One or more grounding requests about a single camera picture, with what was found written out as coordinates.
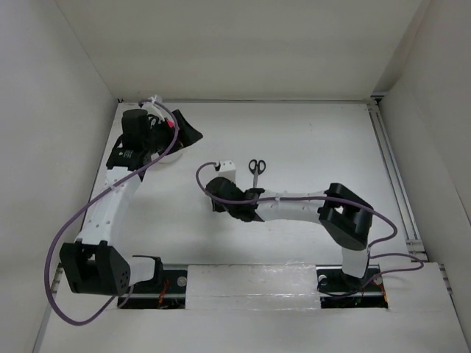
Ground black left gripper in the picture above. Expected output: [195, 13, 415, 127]
[143, 110, 202, 157]

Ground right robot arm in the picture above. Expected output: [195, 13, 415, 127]
[205, 176, 372, 290]

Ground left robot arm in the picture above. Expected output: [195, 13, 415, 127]
[60, 108, 202, 296]

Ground white round compartment container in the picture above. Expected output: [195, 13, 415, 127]
[152, 149, 184, 164]

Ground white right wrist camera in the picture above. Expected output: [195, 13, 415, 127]
[215, 160, 236, 182]

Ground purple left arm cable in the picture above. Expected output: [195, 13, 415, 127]
[43, 96, 182, 327]

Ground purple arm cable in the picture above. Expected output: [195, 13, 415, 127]
[43, 96, 182, 327]
[194, 160, 425, 299]

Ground black handled scissors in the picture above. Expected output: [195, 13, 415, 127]
[248, 159, 266, 188]

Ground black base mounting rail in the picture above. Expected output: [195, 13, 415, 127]
[114, 264, 388, 311]

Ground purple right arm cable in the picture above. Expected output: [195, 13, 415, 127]
[194, 160, 425, 299]

